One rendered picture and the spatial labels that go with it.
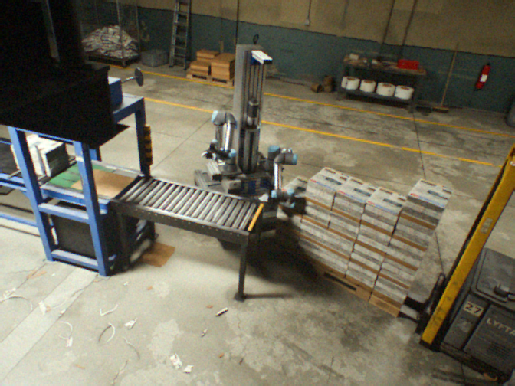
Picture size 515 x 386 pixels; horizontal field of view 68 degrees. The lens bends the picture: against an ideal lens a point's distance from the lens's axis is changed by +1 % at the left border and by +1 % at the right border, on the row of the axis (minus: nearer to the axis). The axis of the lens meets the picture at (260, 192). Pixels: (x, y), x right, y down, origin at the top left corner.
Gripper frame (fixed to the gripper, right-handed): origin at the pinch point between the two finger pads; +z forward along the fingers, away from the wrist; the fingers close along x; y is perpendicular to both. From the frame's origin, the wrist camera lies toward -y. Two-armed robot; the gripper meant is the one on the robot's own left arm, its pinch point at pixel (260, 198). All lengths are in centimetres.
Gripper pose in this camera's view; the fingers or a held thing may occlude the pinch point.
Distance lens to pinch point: 375.3
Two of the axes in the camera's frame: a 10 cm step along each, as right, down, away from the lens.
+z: -9.6, -2.2, 1.8
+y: 0.9, -8.4, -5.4
